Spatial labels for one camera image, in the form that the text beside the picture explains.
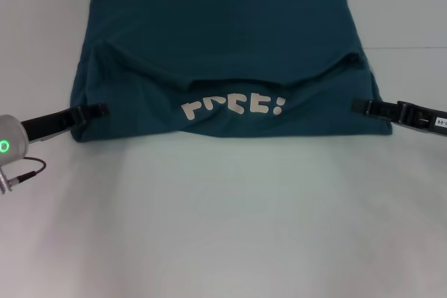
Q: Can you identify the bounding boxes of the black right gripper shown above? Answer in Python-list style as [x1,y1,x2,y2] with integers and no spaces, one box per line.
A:
[351,98,447,138]

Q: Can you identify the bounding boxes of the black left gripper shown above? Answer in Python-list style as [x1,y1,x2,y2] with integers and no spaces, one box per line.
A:
[20,103,110,142]

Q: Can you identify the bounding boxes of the teal blue t-shirt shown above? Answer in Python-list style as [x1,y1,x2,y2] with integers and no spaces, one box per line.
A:
[69,0,394,144]

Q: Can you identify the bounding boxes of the left arm cable red plug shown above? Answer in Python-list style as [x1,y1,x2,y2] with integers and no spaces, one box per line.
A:
[0,157,48,195]

